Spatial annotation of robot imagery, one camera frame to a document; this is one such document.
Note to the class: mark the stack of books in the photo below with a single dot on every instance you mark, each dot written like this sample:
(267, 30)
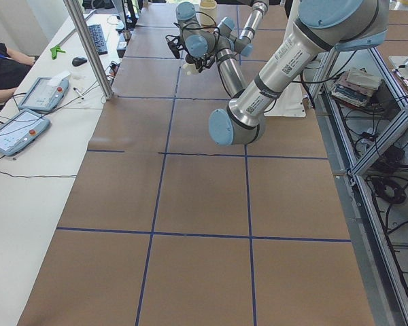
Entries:
(356, 87)

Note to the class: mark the seated person in black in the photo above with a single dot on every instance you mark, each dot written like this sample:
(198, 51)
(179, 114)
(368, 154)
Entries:
(14, 67)

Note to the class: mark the black marker pen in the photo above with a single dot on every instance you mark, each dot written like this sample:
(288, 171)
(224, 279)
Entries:
(78, 92)

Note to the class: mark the teach pendant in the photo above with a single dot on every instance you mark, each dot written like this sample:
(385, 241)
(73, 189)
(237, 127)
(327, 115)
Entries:
(21, 130)
(44, 95)

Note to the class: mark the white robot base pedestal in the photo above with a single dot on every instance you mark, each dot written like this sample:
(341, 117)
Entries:
(290, 103)

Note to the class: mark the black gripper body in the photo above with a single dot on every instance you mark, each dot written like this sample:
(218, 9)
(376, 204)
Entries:
(200, 63)

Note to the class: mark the black computer mouse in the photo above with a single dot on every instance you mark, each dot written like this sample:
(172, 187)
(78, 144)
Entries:
(78, 61)

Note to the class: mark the green plastic clamp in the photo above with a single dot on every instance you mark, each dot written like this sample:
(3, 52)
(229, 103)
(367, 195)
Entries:
(55, 51)

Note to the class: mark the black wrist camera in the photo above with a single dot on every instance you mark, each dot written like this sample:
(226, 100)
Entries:
(175, 45)

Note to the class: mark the far teach pendant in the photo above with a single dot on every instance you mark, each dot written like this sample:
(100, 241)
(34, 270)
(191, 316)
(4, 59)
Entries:
(44, 95)

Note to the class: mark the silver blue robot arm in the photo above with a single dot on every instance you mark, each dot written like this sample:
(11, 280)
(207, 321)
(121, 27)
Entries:
(319, 26)
(243, 44)

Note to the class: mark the black keyboard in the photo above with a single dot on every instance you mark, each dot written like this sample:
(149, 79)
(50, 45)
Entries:
(97, 36)

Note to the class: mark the white ribbed HOME mug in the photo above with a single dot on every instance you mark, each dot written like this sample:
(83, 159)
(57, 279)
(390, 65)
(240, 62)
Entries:
(190, 69)

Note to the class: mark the cream white bin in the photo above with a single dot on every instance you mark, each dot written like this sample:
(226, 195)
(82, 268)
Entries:
(208, 12)

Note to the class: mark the near teach pendant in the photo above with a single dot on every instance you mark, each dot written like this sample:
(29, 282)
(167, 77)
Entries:
(21, 130)

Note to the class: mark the aluminium frame post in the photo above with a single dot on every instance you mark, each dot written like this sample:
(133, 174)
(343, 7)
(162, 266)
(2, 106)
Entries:
(79, 22)

